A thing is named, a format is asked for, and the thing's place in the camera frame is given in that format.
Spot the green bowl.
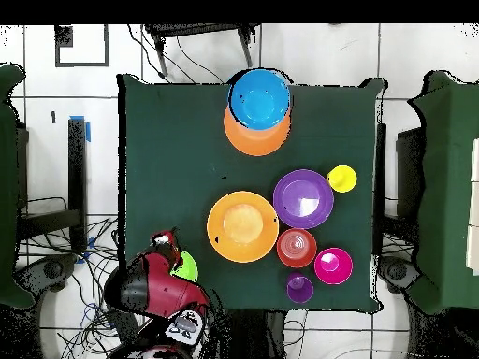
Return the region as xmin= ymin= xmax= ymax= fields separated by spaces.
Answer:
xmin=169 ymin=249 xmax=199 ymax=284

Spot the large orange bowl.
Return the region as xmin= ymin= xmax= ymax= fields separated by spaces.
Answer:
xmin=206 ymin=190 xmax=281 ymax=264
xmin=223 ymin=106 xmax=292 ymax=157

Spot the opaque blue bowl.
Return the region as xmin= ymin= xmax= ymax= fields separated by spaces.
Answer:
xmin=227 ymin=68 xmax=292 ymax=131

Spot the dark green tablecloth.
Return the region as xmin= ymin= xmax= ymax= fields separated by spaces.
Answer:
xmin=117 ymin=73 xmax=386 ymax=313

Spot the black beam with blue tape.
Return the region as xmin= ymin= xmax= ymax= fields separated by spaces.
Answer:
xmin=16 ymin=115 xmax=92 ymax=255

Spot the small red-orange bowl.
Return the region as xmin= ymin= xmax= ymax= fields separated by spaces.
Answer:
xmin=276 ymin=227 xmax=318 ymax=269

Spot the purple cup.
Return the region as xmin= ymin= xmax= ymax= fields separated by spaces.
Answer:
xmin=285 ymin=271 xmax=315 ymax=305

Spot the wide purple bowl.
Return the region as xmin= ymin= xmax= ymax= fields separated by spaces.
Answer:
xmin=272 ymin=168 xmax=335 ymax=230

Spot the neighbouring green table cloth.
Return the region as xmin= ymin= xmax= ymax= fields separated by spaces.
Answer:
xmin=0 ymin=63 xmax=36 ymax=309
xmin=405 ymin=70 xmax=479 ymax=315

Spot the pink bowl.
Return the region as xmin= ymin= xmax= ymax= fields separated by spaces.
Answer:
xmin=313 ymin=247 xmax=354 ymax=286

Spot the yellow cup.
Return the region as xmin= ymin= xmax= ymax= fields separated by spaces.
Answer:
xmin=326 ymin=165 xmax=358 ymax=194

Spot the black metal stand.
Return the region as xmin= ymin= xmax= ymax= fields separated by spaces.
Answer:
xmin=143 ymin=23 xmax=259 ymax=78

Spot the bundle of floor cables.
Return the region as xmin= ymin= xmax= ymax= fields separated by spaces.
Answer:
xmin=18 ymin=195 xmax=124 ymax=359

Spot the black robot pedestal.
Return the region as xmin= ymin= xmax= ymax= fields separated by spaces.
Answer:
xmin=220 ymin=309 xmax=289 ymax=359

